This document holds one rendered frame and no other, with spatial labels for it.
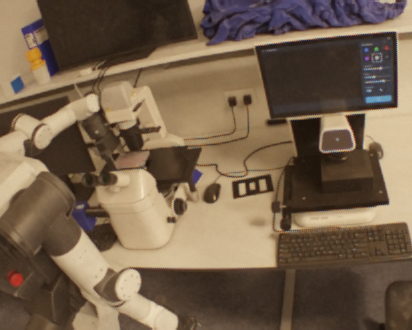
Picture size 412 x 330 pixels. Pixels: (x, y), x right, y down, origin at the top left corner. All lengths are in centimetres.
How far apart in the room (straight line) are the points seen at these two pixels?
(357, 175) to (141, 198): 70
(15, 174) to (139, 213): 57
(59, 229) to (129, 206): 57
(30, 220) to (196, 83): 131
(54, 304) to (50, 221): 36
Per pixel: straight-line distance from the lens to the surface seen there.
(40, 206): 70
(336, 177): 126
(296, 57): 119
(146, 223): 131
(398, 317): 142
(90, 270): 81
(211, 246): 133
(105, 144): 141
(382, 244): 125
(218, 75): 181
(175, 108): 194
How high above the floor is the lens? 168
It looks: 33 degrees down
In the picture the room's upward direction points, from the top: 18 degrees counter-clockwise
